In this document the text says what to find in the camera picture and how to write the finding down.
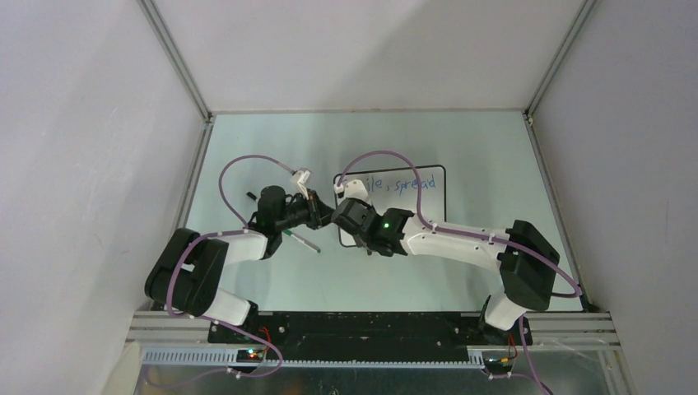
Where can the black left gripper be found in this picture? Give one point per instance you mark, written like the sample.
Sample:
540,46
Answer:
315,208

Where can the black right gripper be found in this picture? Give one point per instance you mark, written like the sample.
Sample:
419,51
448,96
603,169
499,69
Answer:
367,206

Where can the small black framed whiteboard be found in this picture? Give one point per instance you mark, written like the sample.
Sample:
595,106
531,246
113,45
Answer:
400,188

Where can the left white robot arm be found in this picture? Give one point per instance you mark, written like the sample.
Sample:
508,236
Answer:
187,274

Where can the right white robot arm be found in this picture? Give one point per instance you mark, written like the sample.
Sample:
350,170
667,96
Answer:
522,258

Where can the green capped whiteboard marker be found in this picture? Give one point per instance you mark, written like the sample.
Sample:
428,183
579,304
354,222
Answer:
304,241

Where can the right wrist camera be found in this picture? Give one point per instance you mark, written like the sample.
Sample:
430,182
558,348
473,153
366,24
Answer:
354,188

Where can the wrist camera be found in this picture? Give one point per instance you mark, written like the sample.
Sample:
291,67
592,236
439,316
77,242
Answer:
354,188
299,180

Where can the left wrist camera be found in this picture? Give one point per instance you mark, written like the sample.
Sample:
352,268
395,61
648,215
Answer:
299,180

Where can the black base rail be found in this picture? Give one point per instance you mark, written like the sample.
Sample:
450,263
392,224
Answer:
416,337

